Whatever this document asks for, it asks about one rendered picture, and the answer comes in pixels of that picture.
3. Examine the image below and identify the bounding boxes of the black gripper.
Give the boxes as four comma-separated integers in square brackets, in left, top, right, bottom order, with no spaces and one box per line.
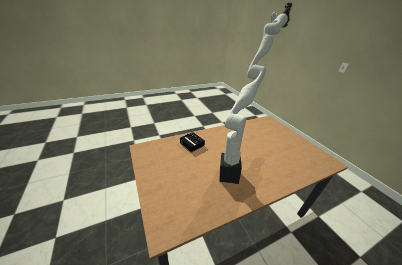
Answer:
[282,2,293,28]

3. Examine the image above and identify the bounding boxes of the black lighting desk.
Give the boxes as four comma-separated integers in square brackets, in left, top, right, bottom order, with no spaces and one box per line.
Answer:
[180,132,205,152]

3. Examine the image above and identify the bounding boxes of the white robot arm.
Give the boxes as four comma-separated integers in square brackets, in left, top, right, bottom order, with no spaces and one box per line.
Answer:
[224,12,288,166]

